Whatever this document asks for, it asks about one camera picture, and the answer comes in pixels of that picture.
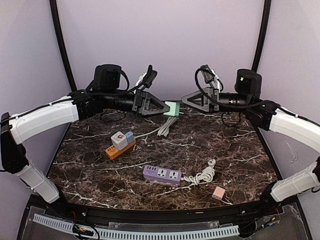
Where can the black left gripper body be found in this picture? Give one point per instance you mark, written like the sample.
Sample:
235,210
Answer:
111,101

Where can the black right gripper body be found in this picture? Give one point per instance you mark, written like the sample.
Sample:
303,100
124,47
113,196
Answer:
240,101

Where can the green charger plug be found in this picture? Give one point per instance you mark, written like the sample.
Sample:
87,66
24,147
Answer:
174,109

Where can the blue charger plug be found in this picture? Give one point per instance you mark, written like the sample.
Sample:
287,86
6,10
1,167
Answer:
129,137

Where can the white cube adapter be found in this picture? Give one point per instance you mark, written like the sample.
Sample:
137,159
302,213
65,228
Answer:
119,140

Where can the purple power strip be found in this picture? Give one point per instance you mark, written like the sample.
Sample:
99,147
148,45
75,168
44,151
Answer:
163,175

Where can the pink charger plug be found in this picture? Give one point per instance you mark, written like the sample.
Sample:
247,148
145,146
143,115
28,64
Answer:
218,193

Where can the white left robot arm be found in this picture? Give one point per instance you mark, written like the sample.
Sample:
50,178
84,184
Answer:
76,106

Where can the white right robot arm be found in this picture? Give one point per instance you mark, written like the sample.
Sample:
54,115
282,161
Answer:
269,116

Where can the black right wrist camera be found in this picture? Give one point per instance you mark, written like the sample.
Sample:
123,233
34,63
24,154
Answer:
248,82

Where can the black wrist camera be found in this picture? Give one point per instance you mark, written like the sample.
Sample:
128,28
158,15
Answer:
107,77
248,82

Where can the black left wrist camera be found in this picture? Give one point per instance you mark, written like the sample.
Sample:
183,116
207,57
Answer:
107,77

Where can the black front rail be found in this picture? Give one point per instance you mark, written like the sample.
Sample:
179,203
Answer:
239,213

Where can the black right frame post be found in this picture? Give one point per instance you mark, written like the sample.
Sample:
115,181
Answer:
262,35

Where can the black frame post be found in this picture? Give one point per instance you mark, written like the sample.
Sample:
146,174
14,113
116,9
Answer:
262,35
61,44

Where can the black left frame post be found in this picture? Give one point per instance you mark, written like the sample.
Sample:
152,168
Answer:
61,44

